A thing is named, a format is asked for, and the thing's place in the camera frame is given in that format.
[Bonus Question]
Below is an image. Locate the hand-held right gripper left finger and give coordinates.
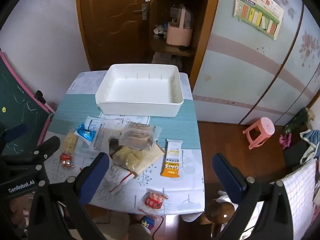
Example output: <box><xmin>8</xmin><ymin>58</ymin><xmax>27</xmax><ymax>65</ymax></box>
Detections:
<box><xmin>27</xmin><ymin>152</ymin><xmax>110</xmax><ymax>240</ymax></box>

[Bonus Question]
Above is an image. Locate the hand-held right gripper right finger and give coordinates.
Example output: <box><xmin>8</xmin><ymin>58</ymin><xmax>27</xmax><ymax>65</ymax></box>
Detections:
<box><xmin>211</xmin><ymin>152</ymin><xmax>295</xmax><ymax>240</ymax></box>

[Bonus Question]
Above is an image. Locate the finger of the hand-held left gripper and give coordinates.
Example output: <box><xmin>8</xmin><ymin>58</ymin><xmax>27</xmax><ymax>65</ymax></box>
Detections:
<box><xmin>0</xmin><ymin>123</ymin><xmax>27</xmax><ymax>155</ymax></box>
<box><xmin>0</xmin><ymin>136</ymin><xmax>61</xmax><ymax>166</ymax></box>

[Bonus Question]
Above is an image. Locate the pale yellow biscuit packet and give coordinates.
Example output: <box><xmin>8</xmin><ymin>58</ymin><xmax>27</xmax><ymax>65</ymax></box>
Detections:
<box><xmin>61</xmin><ymin>129</ymin><xmax>79</xmax><ymax>155</ymax></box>

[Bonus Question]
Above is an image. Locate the white red striped stick packet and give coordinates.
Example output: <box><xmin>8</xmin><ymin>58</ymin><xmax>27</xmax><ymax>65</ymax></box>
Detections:
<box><xmin>110</xmin><ymin>171</ymin><xmax>133</xmax><ymax>195</ymax></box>

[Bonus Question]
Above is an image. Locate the yellow pastry packet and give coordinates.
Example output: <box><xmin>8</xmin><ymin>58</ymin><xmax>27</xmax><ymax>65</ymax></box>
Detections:
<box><xmin>111</xmin><ymin>146</ymin><xmax>145</xmax><ymax>171</ymax></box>

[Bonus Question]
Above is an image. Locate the clear packet with white label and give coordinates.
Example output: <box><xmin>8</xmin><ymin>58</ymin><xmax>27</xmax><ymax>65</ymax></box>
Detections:
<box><xmin>84</xmin><ymin>116</ymin><xmax>108</xmax><ymax>153</ymax></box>

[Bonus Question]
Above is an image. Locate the blue snack packet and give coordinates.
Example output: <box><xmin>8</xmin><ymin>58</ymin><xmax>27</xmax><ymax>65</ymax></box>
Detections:
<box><xmin>75</xmin><ymin>123</ymin><xmax>98</xmax><ymax>143</ymax></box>

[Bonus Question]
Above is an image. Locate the orange white oat bar packet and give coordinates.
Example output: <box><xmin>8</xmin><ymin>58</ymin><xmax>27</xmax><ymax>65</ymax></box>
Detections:
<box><xmin>160</xmin><ymin>139</ymin><xmax>183</xmax><ymax>178</ymax></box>

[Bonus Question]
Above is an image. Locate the clear brown bread packet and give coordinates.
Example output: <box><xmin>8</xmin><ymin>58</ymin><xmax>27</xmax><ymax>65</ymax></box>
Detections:
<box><xmin>117</xmin><ymin>121</ymin><xmax>162</xmax><ymax>152</ymax></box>

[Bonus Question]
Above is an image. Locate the tan cracker packet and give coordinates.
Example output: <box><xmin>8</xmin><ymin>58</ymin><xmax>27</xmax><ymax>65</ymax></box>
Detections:
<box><xmin>112</xmin><ymin>142</ymin><xmax>167</xmax><ymax>179</ymax></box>

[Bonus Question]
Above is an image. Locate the round red label snack packet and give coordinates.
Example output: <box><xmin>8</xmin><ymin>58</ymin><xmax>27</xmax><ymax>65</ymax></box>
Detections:
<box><xmin>138</xmin><ymin>189</ymin><xmax>169</xmax><ymax>214</ymax></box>

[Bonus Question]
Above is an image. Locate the white plastic bin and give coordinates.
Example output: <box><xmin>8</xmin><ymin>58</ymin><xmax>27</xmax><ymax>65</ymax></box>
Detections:
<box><xmin>95</xmin><ymin>64</ymin><xmax>184</xmax><ymax>117</ymax></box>

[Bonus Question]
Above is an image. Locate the black easel knob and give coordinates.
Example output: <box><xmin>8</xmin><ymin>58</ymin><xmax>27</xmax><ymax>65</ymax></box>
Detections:
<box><xmin>35</xmin><ymin>90</ymin><xmax>47</xmax><ymax>104</ymax></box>

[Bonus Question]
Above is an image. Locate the pink plastic stool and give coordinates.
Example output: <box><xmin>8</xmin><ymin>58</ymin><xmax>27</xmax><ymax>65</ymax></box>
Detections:
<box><xmin>242</xmin><ymin>117</ymin><xmax>275</xmax><ymax>150</ymax></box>

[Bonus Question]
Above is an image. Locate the round white floral placemat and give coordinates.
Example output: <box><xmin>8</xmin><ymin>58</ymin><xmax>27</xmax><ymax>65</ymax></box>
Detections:
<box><xmin>99</xmin><ymin>111</ymin><xmax>150</xmax><ymax>125</ymax></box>

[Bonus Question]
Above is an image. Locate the teal striped table runner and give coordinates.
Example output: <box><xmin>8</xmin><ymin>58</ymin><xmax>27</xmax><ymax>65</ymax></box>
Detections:
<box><xmin>47</xmin><ymin>94</ymin><xmax>202</xmax><ymax>150</ymax></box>

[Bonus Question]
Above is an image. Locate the pink toy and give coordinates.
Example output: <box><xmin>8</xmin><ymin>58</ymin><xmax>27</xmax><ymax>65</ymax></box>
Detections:
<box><xmin>279</xmin><ymin>133</ymin><xmax>292</xmax><ymax>150</ymax></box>

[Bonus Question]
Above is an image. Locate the checkered cloth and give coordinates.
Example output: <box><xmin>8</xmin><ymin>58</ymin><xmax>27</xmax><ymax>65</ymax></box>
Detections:
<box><xmin>250</xmin><ymin>159</ymin><xmax>318</xmax><ymax>240</ymax></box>

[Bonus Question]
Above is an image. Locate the dark bag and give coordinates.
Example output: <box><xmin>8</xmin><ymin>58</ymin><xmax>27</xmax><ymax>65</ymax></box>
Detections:
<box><xmin>284</xmin><ymin>140</ymin><xmax>308</xmax><ymax>168</ymax></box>

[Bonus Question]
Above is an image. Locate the green leafy plant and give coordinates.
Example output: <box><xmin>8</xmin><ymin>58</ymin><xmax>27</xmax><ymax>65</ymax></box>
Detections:
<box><xmin>285</xmin><ymin>107</ymin><xmax>315</xmax><ymax>134</ymax></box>

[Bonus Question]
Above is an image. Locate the blue white towel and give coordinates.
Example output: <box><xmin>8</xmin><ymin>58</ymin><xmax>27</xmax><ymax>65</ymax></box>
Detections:
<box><xmin>299</xmin><ymin>129</ymin><xmax>320</xmax><ymax>164</ymax></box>

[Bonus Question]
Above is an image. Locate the floral pastel wardrobe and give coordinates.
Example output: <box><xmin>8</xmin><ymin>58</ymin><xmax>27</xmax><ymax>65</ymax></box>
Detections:
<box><xmin>191</xmin><ymin>0</ymin><xmax>320</xmax><ymax>125</ymax></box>

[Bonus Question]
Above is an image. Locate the brown wooden door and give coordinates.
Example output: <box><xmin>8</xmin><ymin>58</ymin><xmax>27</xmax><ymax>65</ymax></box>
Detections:
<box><xmin>75</xmin><ymin>0</ymin><xmax>157</xmax><ymax>72</ymax></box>

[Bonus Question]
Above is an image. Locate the wooden corner shelf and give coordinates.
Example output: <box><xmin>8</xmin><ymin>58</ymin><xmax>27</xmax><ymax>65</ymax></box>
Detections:
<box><xmin>149</xmin><ymin>0</ymin><xmax>223</xmax><ymax>78</ymax></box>

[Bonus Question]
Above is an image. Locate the small figurine cluster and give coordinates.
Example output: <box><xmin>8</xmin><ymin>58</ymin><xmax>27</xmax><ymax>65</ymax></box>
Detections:
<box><xmin>153</xmin><ymin>22</ymin><xmax>168</xmax><ymax>39</ymax></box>

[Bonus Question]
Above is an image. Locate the grey storage bag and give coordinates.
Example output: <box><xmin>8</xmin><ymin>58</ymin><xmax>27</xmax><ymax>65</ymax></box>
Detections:
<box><xmin>170</xmin><ymin>5</ymin><xmax>194</xmax><ymax>25</ymax></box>

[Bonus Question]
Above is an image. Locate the green chalkboard pink frame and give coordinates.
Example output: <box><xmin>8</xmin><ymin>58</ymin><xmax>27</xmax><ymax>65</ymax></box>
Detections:
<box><xmin>0</xmin><ymin>50</ymin><xmax>56</xmax><ymax>153</ymax></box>

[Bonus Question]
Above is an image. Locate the wooden chair post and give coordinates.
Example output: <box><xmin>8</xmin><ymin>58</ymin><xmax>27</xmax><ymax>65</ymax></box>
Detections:
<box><xmin>200</xmin><ymin>197</ymin><xmax>240</xmax><ymax>240</ymax></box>

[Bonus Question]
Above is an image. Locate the pink handled basket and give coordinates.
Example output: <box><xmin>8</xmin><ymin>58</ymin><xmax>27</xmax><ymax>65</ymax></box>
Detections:
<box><xmin>166</xmin><ymin>4</ymin><xmax>193</xmax><ymax>46</ymax></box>

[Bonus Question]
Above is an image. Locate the metal door handle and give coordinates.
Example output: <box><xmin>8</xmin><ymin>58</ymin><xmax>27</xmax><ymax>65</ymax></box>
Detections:
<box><xmin>133</xmin><ymin>4</ymin><xmax>148</xmax><ymax>20</ymax></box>

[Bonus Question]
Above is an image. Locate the wall poster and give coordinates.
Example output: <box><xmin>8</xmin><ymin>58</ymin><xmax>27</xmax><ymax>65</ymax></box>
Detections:
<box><xmin>234</xmin><ymin>0</ymin><xmax>285</xmax><ymax>40</ymax></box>

